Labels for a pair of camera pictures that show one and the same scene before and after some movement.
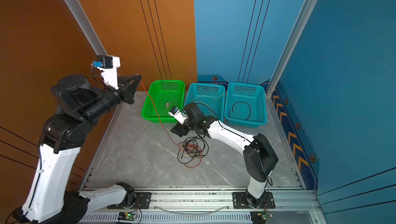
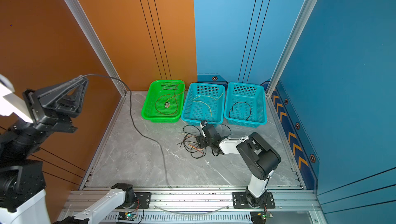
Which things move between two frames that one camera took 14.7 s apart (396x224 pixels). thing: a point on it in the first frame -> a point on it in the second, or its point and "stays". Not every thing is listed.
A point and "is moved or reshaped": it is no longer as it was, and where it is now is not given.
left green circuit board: (123, 216) stays
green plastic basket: (161, 95) stays
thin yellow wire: (209, 96) is moved or reshaped
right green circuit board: (260, 217) stays
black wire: (240, 102) stays
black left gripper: (125, 90) -> (52, 109)
